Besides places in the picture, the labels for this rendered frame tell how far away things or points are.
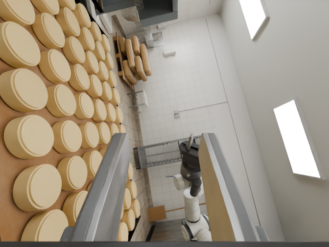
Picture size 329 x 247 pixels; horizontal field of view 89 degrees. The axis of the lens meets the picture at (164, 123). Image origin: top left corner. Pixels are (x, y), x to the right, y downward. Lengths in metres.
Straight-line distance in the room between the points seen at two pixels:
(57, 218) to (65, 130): 0.11
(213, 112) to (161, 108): 1.40
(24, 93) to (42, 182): 0.10
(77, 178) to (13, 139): 0.10
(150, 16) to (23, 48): 0.60
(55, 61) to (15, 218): 0.21
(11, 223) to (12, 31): 0.21
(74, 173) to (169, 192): 4.39
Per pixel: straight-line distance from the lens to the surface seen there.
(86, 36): 0.46
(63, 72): 0.32
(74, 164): 0.29
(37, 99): 0.26
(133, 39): 4.56
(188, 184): 0.74
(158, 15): 0.81
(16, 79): 0.25
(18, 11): 0.30
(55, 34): 0.35
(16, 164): 0.25
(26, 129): 0.24
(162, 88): 4.87
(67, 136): 0.29
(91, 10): 0.66
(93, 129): 0.36
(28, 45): 0.29
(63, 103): 0.30
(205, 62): 5.19
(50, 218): 0.25
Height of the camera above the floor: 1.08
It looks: 4 degrees down
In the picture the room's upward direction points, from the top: 79 degrees clockwise
